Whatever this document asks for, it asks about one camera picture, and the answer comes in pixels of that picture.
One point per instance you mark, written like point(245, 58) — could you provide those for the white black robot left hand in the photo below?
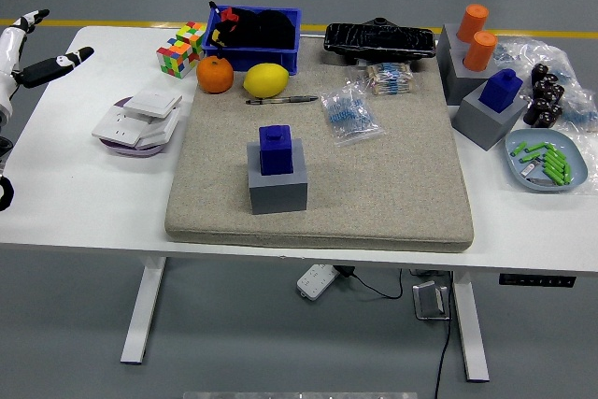
point(9, 53)

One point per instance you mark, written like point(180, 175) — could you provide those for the blue seal stamp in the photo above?
point(500, 90)
point(275, 151)

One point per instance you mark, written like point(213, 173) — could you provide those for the grey square seal holder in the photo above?
point(278, 195)
point(481, 125)

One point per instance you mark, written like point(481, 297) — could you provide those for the purple round plate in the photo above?
point(131, 152)

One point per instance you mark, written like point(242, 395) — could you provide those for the colourful puzzle cube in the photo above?
point(175, 60)
point(191, 34)

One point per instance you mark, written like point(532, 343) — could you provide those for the orange fruit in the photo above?
point(215, 75)

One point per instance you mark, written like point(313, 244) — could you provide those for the red fabric piece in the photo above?
point(230, 14)

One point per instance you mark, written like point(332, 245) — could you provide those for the blue plastic bin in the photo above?
point(261, 60)

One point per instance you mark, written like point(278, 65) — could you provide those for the yellow lemon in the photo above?
point(266, 81)

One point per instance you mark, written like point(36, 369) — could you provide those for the black grey pen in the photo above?
point(285, 100)

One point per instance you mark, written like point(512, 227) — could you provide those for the white table leg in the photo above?
point(472, 333)
point(142, 315)

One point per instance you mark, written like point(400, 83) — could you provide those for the clear bag of blue resistors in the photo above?
point(348, 111)

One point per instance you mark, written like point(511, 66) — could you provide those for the black rear-view mirror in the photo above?
point(378, 39)

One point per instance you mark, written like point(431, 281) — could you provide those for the taped resistor bundle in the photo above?
point(388, 79)

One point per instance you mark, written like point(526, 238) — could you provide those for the white power strip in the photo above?
point(317, 280)

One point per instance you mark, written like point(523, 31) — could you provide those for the grey-brown fabric mat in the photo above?
point(374, 184)

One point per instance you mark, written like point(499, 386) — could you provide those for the large grey block holder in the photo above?
point(451, 76)

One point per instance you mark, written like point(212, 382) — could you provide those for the orange cylinder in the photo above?
point(472, 23)
point(480, 51)

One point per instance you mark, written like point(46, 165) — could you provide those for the silver metal stand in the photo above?
point(427, 301)

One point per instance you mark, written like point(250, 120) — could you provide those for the clear plastic parts bag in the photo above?
point(581, 111)
point(523, 55)

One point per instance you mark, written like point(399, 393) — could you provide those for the green small cylinder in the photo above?
point(553, 175)
point(530, 157)
point(556, 161)
point(567, 175)
point(556, 151)
point(555, 167)
point(518, 149)
point(535, 147)

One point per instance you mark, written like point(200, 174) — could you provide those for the blue-grey shallow dish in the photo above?
point(516, 172)

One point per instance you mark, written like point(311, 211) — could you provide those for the black cylindrical capacitor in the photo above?
point(539, 73)
point(533, 111)
point(555, 110)
point(542, 89)
point(557, 92)
point(551, 80)
point(544, 119)

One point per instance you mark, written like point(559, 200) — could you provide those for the small white silver part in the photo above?
point(529, 170)

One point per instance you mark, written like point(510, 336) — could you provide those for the small grey metal part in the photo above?
point(541, 181)

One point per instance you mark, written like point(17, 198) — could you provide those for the black table control panel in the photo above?
point(537, 280)

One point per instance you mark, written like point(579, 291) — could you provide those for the white wall socket plate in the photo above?
point(117, 125)

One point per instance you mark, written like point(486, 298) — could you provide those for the white wall switch plate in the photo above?
point(152, 102)

